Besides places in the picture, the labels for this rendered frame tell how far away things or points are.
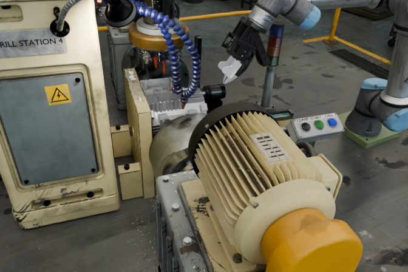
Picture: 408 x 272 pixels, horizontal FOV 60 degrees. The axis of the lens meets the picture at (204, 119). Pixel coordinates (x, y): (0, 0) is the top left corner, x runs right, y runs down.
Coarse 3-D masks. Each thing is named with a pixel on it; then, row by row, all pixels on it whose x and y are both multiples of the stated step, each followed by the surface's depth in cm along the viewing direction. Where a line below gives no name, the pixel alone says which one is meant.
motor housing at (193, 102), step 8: (192, 96) 117; (200, 96) 118; (192, 104) 117; (160, 112) 113; (168, 112) 114; (176, 112) 115; (184, 112) 115; (200, 112) 117; (152, 120) 112; (152, 128) 111; (152, 136) 112
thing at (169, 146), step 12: (180, 120) 95; (192, 120) 94; (168, 132) 93; (180, 132) 91; (156, 144) 95; (168, 144) 90; (180, 144) 88; (156, 156) 93; (168, 156) 88; (180, 156) 85; (156, 168) 92; (168, 168) 86; (180, 168) 84; (192, 168) 82
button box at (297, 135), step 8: (296, 120) 112; (304, 120) 113; (312, 120) 113; (320, 120) 114; (336, 120) 115; (288, 128) 115; (296, 128) 111; (312, 128) 112; (328, 128) 113; (336, 128) 114; (296, 136) 111; (304, 136) 110; (312, 136) 111; (320, 136) 112; (328, 136) 115; (336, 136) 117
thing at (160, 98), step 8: (144, 80) 116; (152, 80) 117; (160, 80) 118; (168, 80) 119; (144, 88) 116; (152, 88) 118; (160, 88) 115; (168, 88) 119; (152, 96) 110; (160, 96) 110; (168, 96) 111; (176, 96) 112; (152, 104) 111; (160, 104) 112; (168, 104) 113; (176, 104) 114
